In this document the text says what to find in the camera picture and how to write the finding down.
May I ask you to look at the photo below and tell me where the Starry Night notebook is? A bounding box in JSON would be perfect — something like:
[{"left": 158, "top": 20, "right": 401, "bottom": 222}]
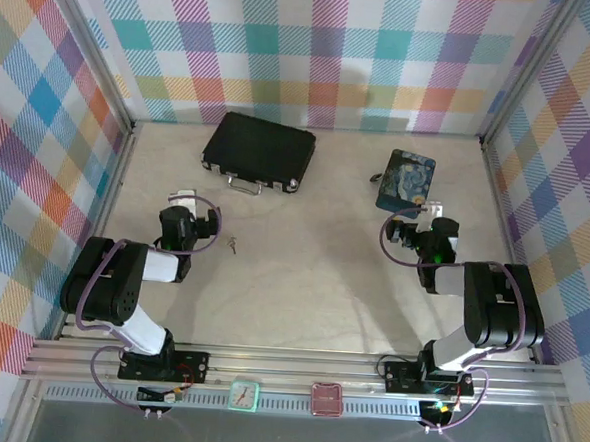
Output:
[{"left": 373, "top": 146, "right": 439, "bottom": 221}]

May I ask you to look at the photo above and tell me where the teal square clock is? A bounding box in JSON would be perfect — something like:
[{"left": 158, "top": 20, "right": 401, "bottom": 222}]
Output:
[{"left": 226, "top": 378, "right": 261, "bottom": 412}]

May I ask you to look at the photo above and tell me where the pink square box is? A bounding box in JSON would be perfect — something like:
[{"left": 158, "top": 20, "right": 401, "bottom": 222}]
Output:
[{"left": 309, "top": 380, "right": 345, "bottom": 417}]

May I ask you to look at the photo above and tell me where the perforated metal strip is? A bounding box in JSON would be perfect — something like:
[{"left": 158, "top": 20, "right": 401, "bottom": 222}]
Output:
[{"left": 42, "top": 382, "right": 556, "bottom": 432}]

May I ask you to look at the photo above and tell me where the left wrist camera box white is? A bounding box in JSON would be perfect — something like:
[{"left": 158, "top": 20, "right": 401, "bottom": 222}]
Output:
[{"left": 167, "top": 187, "right": 201, "bottom": 215}]

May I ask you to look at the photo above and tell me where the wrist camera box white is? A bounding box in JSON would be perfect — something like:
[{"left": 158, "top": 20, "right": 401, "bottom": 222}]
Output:
[
  {"left": 419, "top": 200, "right": 450, "bottom": 231},
  {"left": 167, "top": 187, "right": 201, "bottom": 215}
]

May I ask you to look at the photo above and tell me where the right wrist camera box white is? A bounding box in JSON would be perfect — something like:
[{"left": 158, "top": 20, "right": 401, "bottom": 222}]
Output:
[{"left": 419, "top": 200, "right": 450, "bottom": 231}]

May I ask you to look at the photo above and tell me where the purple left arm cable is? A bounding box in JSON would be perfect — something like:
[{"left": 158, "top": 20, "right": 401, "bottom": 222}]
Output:
[{"left": 70, "top": 189, "right": 224, "bottom": 418}]

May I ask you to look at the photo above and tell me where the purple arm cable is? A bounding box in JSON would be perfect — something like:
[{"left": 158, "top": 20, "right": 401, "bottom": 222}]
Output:
[
  {"left": 367, "top": 204, "right": 533, "bottom": 439},
  {"left": 70, "top": 189, "right": 224, "bottom": 418}
]

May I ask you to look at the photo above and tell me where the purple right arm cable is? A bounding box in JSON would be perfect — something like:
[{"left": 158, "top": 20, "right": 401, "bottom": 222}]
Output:
[{"left": 367, "top": 204, "right": 533, "bottom": 439}]

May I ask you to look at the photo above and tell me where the aluminium side rail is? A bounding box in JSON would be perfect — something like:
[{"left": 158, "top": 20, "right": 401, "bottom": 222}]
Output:
[
  {"left": 55, "top": 116, "right": 138, "bottom": 345},
  {"left": 466, "top": 136, "right": 554, "bottom": 365}
]

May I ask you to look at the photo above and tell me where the black briefcase with metal handle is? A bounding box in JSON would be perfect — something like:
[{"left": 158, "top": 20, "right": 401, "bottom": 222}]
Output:
[{"left": 199, "top": 109, "right": 318, "bottom": 200}]

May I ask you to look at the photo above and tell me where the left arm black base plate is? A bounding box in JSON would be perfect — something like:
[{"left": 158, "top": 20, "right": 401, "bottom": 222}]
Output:
[{"left": 116, "top": 344, "right": 212, "bottom": 385}]

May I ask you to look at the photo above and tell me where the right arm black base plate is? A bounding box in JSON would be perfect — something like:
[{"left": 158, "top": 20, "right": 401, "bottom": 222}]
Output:
[{"left": 381, "top": 359, "right": 478, "bottom": 399}]

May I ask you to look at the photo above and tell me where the small connector board with wires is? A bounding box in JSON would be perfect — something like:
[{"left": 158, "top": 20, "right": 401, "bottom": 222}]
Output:
[
  {"left": 419, "top": 397, "right": 461, "bottom": 418},
  {"left": 136, "top": 383, "right": 187, "bottom": 408}
]

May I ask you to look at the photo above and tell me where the aluminium mounting rail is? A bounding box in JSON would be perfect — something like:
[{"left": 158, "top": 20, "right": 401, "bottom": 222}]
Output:
[{"left": 19, "top": 333, "right": 569, "bottom": 415}]

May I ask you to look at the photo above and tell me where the aluminium frame post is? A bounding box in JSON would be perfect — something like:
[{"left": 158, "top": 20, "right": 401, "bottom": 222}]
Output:
[
  {"left": 33, "top": 0, "right": 143, "bottom": 133},
  {"left": 478, "top": 0, "right": 586, "bottom": 152}
]

